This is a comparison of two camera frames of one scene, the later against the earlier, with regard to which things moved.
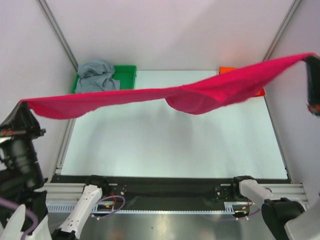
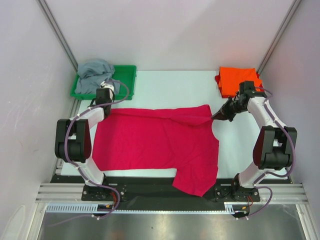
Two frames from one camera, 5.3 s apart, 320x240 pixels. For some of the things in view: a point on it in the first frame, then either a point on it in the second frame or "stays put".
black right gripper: [313, 81] to [227, 110]
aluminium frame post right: [295, 5] stays put
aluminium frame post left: [47, 12] stays put
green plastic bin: [127, 74] stays put
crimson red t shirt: [198, 98] to [181, 138]
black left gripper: [19, 122] to [110, 99]
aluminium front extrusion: [70, 193] stays put
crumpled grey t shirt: [96, 75] stays put
